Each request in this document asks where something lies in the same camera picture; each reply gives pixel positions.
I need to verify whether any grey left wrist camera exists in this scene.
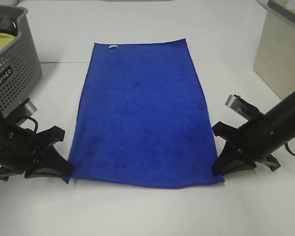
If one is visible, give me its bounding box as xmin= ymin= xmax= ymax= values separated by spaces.
xmin=16 ymin=98 xmax=37 ymax=125

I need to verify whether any beige storage box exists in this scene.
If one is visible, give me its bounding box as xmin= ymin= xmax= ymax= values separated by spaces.
xmin=253 ymin=0 xmax=295 ymax=99

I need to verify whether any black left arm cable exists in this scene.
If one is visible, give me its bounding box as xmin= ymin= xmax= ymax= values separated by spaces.
xmin=0 ymin=98 xmax=39 ymax=135

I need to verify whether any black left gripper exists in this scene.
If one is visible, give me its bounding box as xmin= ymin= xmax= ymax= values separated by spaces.
xmin=0 ymin=117 xmax=73 ymax=180

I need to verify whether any black cloth in basket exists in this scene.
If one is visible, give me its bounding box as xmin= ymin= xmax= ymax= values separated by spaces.
xmin=0 ymin=16 xmax=18 ymax=36

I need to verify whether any blue microfibre towel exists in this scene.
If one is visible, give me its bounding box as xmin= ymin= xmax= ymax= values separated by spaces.
xmin=68 ymin=39 xmax=224 ymax=189

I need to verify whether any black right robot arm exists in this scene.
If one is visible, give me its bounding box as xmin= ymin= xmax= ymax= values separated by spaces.
xmin=212 ymin=91 xmax=295 ymax=176

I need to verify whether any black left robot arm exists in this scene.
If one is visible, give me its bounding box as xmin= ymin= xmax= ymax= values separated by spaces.
xmin=0 ymin=98 xmax=73 ymax=181

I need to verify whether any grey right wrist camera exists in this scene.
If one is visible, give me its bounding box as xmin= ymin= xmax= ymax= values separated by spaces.
xmin=225 ymin=94 xmax=262 ymax=120

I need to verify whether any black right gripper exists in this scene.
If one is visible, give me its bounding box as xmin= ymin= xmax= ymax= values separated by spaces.
xmin=211 ymin=115 xmax=288 ymax=176

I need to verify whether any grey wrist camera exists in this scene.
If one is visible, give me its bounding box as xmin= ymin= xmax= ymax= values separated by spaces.
xmin=16 ymin=98 xmax=37 ymax=125
xmin=225 ymin=94 xmax=262 ymax=120

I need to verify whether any grey perforated plastic basket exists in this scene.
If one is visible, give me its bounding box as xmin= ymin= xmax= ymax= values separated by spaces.
xmin=0 ymin=5 xmax=42 ymax=118

